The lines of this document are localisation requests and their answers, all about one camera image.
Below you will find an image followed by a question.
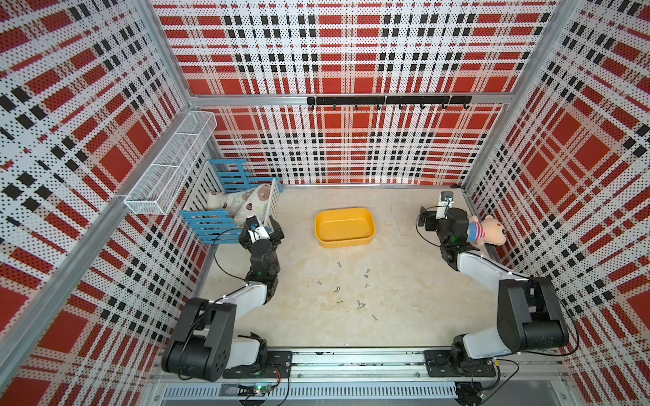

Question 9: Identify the black hook rail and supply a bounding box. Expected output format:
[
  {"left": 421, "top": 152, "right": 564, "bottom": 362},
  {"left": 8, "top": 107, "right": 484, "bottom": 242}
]
[{"left": 306, "top": 95, "right": 473, "bottom": 108}]

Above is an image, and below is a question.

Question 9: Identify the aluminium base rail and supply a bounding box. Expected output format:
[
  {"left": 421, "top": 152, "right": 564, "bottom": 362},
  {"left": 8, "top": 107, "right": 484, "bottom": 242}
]
[{"left": 141, "top": 347, "right": 580, "bottom": 405}]

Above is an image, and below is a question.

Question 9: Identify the yellow plastic storage box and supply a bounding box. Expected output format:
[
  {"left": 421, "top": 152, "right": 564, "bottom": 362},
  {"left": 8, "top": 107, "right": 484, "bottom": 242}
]
[{"left": 315, "top": 207, "right": 376, "bottom": 249}]

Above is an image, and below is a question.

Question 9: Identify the pink plush pig toy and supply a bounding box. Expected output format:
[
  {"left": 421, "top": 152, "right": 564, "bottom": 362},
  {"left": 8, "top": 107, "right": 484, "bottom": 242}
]
[{"left": 467, "top": 216, "right": 506, "bottom": 247}]

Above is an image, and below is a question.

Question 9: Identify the white wire mesh basket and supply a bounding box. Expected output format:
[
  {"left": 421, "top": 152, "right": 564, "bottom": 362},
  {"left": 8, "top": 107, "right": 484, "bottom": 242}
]
[{"left": 125, "top": 111, "right": 217, "bottom": 216}]

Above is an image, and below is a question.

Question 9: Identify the blue white slatted crate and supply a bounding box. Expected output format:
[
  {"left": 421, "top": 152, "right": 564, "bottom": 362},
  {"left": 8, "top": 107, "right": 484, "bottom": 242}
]
[{"left": 181, "top": 159, "right": 282, "bottom": 245}]

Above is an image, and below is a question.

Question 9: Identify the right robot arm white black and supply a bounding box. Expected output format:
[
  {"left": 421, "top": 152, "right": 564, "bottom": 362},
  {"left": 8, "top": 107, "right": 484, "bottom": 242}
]
[{"left": 416, "top": 191, "right": 570, "bottom": 377}]

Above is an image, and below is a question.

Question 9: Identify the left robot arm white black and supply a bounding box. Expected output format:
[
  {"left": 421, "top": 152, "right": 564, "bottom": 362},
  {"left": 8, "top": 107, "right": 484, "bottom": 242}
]
[{"left": 161, "top": 216, "right": 284, "bottom": 382}]

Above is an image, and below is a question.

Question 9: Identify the white plush toy in crate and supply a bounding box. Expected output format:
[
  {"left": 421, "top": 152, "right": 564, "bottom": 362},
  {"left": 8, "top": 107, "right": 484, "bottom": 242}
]
[{"left": 205, "top": 184, "right": 271, "bottom": 227}]

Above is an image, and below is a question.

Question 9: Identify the green circuit board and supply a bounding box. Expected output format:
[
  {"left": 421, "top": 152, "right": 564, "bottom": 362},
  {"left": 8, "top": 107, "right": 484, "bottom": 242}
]
[{"left": 237, "top": 384, "right": 275, "bottom": 398}]

